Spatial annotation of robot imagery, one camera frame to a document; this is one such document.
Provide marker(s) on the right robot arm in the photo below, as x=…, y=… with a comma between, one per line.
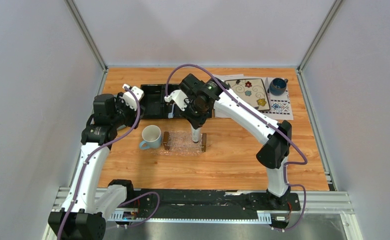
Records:
x=196, y=99

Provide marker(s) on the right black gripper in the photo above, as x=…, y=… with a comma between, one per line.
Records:
x=197, y=122

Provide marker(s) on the clear glass tray wooden handles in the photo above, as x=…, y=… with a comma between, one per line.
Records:
x=180, y=144

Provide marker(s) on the light blue toothbrush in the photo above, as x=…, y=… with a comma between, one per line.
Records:
x=171, y=112

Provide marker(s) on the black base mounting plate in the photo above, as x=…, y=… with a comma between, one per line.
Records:
x=202, y=206

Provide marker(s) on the black compartment organizer box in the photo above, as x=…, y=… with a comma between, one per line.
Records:
x=155, y=106

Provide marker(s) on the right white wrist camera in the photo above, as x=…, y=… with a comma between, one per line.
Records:
x=176, y=98

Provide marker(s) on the grey white toothpaste tube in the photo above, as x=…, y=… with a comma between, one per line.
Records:
x=196, y=134

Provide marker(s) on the light blue mug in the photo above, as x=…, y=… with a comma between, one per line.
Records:
x=151, y=138

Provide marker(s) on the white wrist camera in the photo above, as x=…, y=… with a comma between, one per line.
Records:
x=176, y=98
x=132, y=96

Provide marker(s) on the dark blue mug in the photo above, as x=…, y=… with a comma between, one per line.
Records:
x=278, y=86

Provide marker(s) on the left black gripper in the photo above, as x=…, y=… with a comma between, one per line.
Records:
x=132, y=121

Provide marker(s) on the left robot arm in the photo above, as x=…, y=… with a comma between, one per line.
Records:
x=81, y=215

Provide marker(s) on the knife beside plate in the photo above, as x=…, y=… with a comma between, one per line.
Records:
x=266, y=84

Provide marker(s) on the aluminium frame rail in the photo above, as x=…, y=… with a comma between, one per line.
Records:
x=326, y=215

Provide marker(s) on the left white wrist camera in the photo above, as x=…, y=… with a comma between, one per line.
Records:
x=132, y=96

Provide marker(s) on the square floral plate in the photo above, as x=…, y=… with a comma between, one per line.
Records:
x=252, y=91

